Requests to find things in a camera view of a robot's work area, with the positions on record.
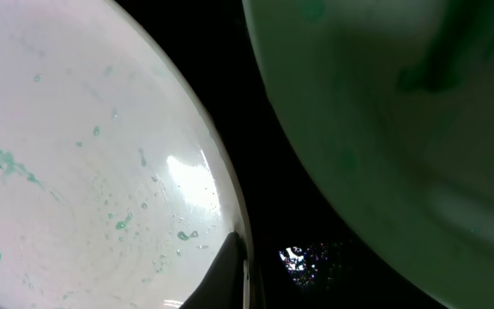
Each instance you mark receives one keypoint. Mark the round black tray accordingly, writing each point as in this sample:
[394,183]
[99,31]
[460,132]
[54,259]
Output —
[307,256]

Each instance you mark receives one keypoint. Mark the white plate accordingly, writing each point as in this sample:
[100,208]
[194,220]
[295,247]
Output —
[115,188]

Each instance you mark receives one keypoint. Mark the mint green plate with stain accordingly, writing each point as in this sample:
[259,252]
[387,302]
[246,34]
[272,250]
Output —
[389,105]

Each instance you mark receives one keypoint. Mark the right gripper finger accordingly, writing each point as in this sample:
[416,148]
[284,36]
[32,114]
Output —
[223,285]

